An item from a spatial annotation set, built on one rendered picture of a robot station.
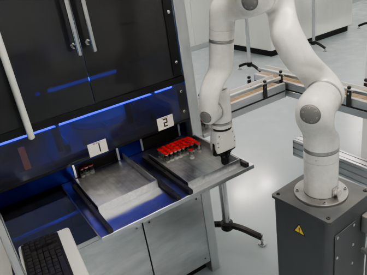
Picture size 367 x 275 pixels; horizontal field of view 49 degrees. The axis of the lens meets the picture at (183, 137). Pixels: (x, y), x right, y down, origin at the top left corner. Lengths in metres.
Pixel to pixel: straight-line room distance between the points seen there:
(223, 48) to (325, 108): 0.41
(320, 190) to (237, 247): 1.23
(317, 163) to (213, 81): 0.46
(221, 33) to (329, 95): 0.42
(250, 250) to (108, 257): 0.96
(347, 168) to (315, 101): 1.18
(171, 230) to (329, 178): 0.97
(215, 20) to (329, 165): 0.62
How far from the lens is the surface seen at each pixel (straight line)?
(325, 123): 1.32
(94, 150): 1.77
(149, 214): 1.51
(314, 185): 1.50
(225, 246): 2.66
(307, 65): 1.36
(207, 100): 1.46
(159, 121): 1.87
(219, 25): 1.43
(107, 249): 2.02
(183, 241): 2.24
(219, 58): 1.46
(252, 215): 2.90
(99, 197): 1.68
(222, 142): 1.61
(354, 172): 2.44
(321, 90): 1.34
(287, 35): 1.33
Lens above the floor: 1.75
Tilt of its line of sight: 25 degrees down
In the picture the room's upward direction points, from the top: 9 degrees counter-clockwise
